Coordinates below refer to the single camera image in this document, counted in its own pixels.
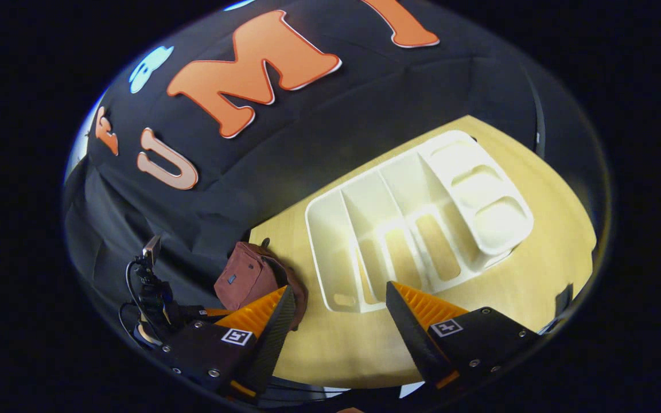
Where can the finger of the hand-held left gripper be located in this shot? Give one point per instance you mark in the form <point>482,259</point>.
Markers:
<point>210,312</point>

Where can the black backdrop cloth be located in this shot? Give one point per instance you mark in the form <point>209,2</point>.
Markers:
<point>365,97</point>

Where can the cream plastic bookshelf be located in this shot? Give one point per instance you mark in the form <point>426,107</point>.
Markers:
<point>330,258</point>

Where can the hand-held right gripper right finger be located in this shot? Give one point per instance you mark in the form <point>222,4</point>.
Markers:
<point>413,338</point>

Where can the black table edge clamp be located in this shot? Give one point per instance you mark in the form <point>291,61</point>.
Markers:
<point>563,298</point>

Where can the maroon schoolbag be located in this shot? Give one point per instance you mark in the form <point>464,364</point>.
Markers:
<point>244,275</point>

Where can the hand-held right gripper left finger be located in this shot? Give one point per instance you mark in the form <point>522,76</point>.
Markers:
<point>270,344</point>

